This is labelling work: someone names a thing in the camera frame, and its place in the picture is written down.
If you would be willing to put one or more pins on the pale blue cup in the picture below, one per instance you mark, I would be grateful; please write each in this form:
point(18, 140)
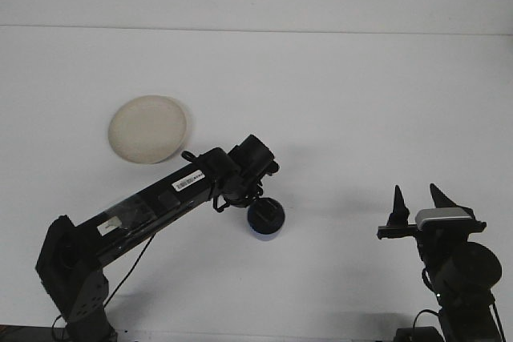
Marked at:
point(264, 236)

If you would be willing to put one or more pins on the pale round plate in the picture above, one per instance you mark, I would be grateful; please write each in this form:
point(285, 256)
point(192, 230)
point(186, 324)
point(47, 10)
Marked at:
point(144, 129)

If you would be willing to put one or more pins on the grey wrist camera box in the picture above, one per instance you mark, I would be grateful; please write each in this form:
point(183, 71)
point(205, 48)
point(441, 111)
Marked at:
point(443, 216)

